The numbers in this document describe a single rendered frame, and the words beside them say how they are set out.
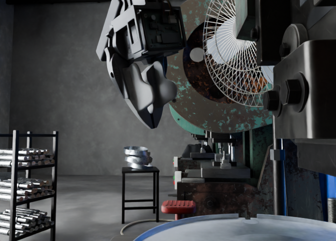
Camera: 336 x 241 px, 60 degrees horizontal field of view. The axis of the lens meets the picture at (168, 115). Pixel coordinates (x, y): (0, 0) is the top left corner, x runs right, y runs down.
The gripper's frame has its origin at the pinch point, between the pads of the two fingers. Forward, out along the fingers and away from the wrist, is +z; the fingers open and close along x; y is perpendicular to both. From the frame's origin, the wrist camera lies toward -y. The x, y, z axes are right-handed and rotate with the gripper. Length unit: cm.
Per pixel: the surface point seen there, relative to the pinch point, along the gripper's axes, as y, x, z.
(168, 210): -12.0, 8.0, 19.3
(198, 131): -215, 194, 42
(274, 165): -32, 71, 30
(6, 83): -761, 90, -107
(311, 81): 23.6, 1.2, -1.8
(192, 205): -9.6, 12.2, 19.4
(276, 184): -31, 69, 37
